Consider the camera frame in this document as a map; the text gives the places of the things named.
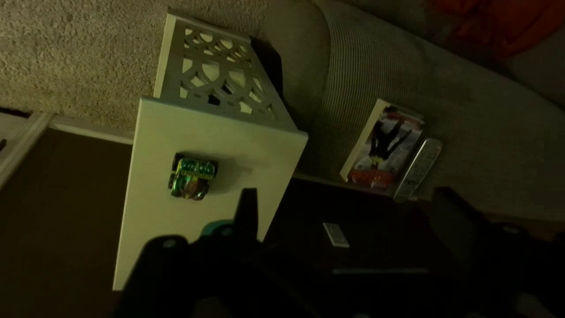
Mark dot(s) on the orange cloth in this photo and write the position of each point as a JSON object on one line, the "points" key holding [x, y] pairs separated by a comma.
{"points": [[500, 23]]}

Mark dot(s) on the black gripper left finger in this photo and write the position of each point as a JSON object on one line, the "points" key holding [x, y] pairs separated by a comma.
{"points": [[248, 212]]}

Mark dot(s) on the beige fabric couch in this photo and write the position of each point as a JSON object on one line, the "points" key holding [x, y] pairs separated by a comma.
{"points": [[500, 147]]}

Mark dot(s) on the green toy car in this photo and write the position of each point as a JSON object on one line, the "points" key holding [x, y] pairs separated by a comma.
{"points": [[195, 173]]}

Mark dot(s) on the book with photo cover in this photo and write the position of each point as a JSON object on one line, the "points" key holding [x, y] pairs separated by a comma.
{"points": [[382, 147]]}

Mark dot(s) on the grey remote control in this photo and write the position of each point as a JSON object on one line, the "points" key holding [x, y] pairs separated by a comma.
{"points": [[421, 168]]}

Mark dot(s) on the dark box with white label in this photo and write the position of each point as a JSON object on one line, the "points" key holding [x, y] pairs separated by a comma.
{"points": [[364, 212]]}

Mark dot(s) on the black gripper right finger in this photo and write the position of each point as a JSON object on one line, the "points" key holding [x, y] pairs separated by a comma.
{"points": [[460, 214]]}

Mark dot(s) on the white lattice side table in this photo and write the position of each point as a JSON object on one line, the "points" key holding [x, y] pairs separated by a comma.
{"points": [[248, 147]]}

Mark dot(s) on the white furniture piece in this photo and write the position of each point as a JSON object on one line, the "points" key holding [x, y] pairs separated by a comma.
{"points": [[18, 142]]}

